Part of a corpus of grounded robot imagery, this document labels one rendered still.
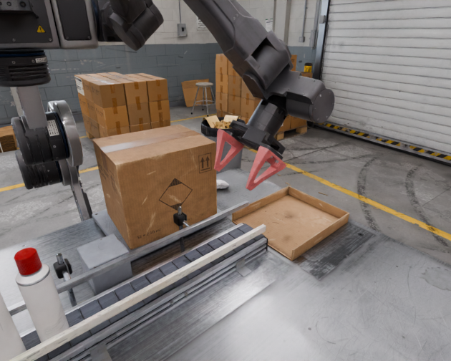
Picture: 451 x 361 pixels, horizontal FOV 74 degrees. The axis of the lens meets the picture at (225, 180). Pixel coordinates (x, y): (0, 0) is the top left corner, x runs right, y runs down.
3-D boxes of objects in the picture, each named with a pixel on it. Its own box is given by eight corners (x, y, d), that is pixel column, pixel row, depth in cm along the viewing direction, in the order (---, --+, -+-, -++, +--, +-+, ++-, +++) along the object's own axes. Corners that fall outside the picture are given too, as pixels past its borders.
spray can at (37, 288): (44, 352, 56) (8, 268, 47) (38, 333, 60) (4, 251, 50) (73, 336, 59) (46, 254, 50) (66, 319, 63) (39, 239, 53)
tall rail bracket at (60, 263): (76, 329, 66) (58, 271, 59) (66, 308, 71) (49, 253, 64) (91, 321, 68) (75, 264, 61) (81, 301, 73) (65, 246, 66)
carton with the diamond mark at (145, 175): (130, 251, 87) (114, 164, 75) (107, 213, 104) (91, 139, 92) (217, 218, 102) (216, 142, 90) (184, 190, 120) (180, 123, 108)
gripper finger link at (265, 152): (245, 188, 49) (275, 138, 49) (219, 172, 54) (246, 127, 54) (266, 200, 54) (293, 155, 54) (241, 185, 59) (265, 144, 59)
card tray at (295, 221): (291, 261, 86) (293, 250, 84) (231, 221, 103) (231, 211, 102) (347, 222, 103) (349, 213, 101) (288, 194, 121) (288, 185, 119)
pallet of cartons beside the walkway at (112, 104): (175, 148, 407) (169, 79, 367) (113, 162, 362) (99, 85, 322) (139, 127, 493) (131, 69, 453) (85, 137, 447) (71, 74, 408)
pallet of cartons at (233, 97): (250, 150, 400) (254, 57, 349) (212, 135, 460) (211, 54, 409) (308, 133, 466) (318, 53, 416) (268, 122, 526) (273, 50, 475)
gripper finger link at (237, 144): (220, 172, 54) (247, 127, 54) (198, 160, 59) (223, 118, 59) (241, 185, 59) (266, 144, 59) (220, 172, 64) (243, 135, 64)
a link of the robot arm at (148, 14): (124, -1, 77) (110, 13, 76) (139, -4, 69) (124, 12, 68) (149, 30, 83) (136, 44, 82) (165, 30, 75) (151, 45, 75)
